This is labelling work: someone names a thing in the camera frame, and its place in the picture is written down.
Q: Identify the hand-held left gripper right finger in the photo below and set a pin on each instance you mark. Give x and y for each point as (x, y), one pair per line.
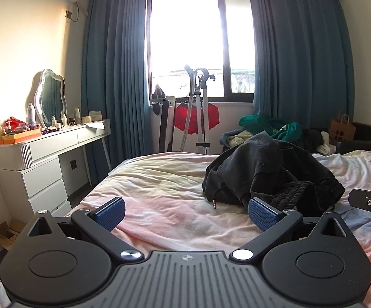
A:
(264, 215)

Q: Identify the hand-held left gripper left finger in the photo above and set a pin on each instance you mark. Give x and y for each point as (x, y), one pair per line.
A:
(110, 213)

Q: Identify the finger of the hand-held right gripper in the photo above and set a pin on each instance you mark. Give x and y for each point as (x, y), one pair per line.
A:
(362, 199)

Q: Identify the black pants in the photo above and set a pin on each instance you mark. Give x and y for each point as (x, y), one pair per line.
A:
(269, 166)

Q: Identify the pink yellow bed sheet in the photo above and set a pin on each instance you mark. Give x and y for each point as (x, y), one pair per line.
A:
(159, 186)

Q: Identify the black armchair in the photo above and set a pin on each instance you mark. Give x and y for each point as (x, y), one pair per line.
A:
(365, 134)

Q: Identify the white cloth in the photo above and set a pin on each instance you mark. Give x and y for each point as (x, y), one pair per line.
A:
(326, 144)

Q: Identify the white drawer unit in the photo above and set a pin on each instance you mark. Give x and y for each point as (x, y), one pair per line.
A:
(44, 186)

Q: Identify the brown paper bag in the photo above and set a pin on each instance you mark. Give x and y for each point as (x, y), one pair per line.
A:
(342, 130)

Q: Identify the cream knit clothing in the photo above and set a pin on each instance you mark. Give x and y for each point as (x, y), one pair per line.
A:
(238, 138)

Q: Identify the white dressing table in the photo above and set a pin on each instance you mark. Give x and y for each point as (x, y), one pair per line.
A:
(57, 142)

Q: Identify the green clothing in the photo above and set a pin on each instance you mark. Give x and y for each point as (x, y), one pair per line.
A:
(259, 122)

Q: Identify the tissue box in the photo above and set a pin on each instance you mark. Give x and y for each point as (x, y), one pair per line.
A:
(95, 117)

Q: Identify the cardboard box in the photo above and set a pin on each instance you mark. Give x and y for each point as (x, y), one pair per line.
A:
(7, 232)

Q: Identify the garment steamer stand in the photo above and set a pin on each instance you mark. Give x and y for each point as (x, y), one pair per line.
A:
(201, 115)

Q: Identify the orange tray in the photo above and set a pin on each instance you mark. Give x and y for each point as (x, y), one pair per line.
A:
(18, 137)

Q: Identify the red cloth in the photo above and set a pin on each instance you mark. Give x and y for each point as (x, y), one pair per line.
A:
(185, 118)

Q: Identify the white spray bottle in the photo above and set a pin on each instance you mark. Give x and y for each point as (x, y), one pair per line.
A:
(31, 115)

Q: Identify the blue curtain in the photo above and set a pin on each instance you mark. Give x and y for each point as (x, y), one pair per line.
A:
(301, 54)
(115, 70)

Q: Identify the window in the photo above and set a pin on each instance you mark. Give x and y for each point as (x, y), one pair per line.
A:
(185, 38)

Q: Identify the dark wall outlet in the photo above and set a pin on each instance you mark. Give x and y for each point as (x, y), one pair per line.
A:
(73, 164)

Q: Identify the wavy frame mirror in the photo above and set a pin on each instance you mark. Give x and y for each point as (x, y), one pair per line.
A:
(50, 99)

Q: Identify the wall socket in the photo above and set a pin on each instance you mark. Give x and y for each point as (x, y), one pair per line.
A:
(68, 14)

